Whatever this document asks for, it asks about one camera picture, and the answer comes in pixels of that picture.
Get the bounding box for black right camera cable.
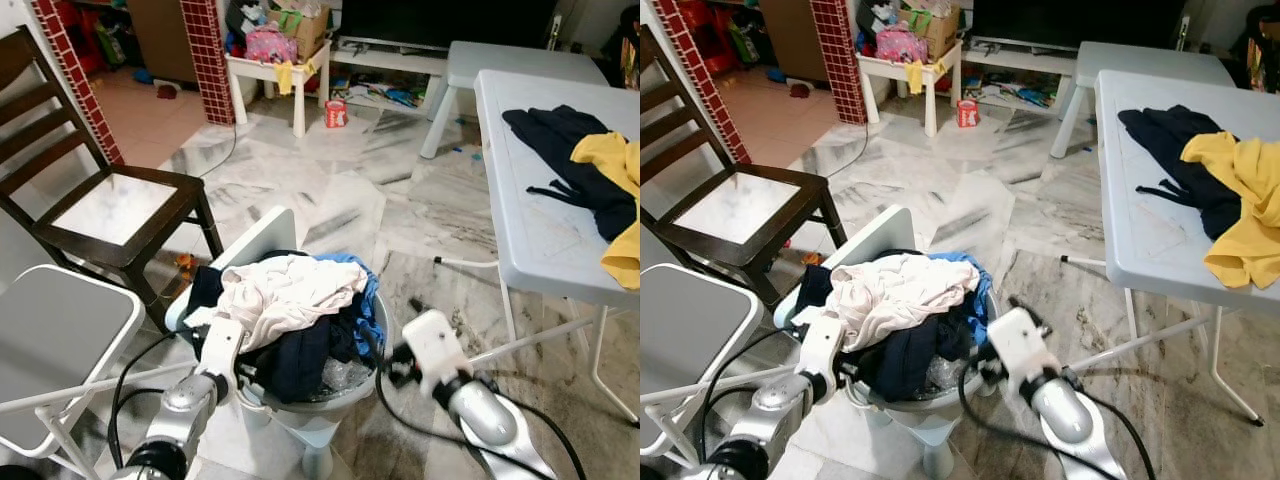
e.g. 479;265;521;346
372;335;591;480
957;350;1161;480

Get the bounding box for grey laundry basket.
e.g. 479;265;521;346
165;205;396;480
775;205;1001;480

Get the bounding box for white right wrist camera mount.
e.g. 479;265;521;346
400;310;476;386
985;307;1063;386

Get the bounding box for navy garment with strings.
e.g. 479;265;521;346
1118;105;1246;241
502;105;639;243

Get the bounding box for grey folding chair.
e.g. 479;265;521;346
640;263;801;471
0;263;201;480

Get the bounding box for dark wooden chair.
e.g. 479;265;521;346
0;25;226;331
640;25;851;306

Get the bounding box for red brick pillar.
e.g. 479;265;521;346
180;0;236;126
30;0;126;166
810;0;869;126
675;0;753;166

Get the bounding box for small grey plastic table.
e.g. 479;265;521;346
1050;40;1236;159
420;40;611;161

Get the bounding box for small white side table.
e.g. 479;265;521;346
225;40;331;139
858;40;963;139

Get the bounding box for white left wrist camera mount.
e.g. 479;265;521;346
800;315;847;379
198;315;246;379

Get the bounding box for yellow printed t-shirt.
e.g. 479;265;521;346
570;130;640;291
1180;130;1280;291

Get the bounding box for brown cardboard box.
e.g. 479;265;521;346
895;0;961;59
262;0;331;61

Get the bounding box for dark navy laundry garment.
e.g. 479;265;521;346
185;265;376;404
795;265;976;401

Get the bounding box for bright blue laundry cloth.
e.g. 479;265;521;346
925;250;993;346
315;250;383;356

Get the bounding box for white television stand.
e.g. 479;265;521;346
962;35;1086;109
330;35;451;111

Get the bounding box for black television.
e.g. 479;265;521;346
970;0;1186;49
340;0;561;51

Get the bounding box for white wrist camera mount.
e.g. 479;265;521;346
800;315;847;379
198;315;246;379
985;307;1063;386
400;310;476;386

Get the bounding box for pink patterned bag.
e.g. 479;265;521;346
243;25;299;64
875;25;929;63

